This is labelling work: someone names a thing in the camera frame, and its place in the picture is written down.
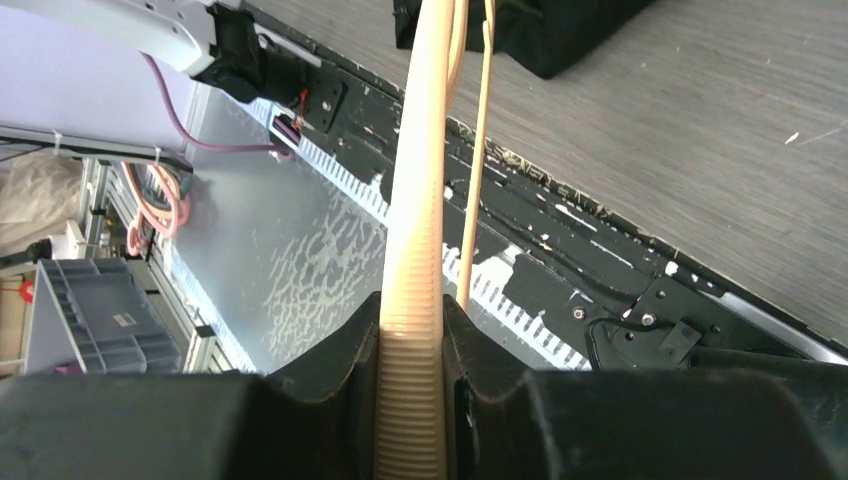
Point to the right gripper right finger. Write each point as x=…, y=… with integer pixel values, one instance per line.
x=731, y=416

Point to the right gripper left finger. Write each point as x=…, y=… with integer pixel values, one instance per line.
x=311, y=419

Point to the cream wooden hanger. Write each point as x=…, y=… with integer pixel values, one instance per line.
x=410, y=433

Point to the black pleated skirt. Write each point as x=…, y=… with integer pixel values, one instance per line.
x=545, y=37

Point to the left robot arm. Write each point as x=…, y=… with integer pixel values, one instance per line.
x=215, y=44

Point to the grey plastic crate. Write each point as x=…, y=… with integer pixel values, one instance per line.
x=93, y=313

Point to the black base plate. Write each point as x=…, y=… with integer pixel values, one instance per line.
x=580, y=284

